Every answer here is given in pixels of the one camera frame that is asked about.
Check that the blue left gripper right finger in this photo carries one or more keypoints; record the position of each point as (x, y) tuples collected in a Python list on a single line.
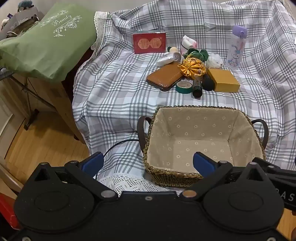
[(203, 164)]

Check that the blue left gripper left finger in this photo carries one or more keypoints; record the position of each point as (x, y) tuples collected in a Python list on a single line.
[(93, 164)]

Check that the dark cylinder bottle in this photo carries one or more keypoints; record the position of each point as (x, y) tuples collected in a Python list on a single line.
[(197, 87)]

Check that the green tape roll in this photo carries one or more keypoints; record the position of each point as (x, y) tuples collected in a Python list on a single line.
[(184, 87)]

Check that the yellow floral drawstring pouch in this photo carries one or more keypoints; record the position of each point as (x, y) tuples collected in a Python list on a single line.
[(192, 67)]

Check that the white fluffy plush toy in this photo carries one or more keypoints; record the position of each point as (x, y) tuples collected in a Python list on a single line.
[(214, 61)]

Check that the green plush toy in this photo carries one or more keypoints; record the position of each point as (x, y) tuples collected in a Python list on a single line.
[(195, 53)]

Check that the beige tape roll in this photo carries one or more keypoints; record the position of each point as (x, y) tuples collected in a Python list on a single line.
[(177, 56)]

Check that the white lace cloth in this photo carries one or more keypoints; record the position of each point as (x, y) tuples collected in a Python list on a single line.
[(124, 182)]

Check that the woven basket with fabric liner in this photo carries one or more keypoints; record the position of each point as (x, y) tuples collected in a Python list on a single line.
[(173, 135)]

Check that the black tripod stand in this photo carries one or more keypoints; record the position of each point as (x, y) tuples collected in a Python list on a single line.
[(20, 93)]

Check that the black round makeup sponge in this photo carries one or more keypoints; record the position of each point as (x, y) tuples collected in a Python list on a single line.
[(207, 83)]

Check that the yellow cardboard box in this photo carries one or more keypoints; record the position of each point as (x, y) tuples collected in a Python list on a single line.
[(224, 80)]

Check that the wooden cabinet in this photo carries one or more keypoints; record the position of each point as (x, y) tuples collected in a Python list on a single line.
[(52, 95)]

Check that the brown leather wallet case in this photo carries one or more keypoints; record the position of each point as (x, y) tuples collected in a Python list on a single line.
[(166, 77)]

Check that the purple lid cartoon bottle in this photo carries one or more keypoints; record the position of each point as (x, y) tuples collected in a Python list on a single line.
[(236, 46)]

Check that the grey plaid cloth cover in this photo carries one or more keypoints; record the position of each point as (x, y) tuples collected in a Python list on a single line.
[(111, 92)]

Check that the green embroidered pillow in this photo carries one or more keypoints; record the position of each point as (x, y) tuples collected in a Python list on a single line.
[(53, 46)]

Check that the white pink folded cloth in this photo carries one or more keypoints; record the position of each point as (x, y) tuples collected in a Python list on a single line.
[(186, 44)]

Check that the red and teal box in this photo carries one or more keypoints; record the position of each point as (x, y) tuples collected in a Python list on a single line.
[(149, 42)]

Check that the cardboard box with plush toys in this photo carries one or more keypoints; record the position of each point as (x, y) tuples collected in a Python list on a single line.
[(14, 24)]

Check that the cream sponge with teal handle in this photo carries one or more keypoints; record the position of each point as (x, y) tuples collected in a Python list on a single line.
[(173, 50)]

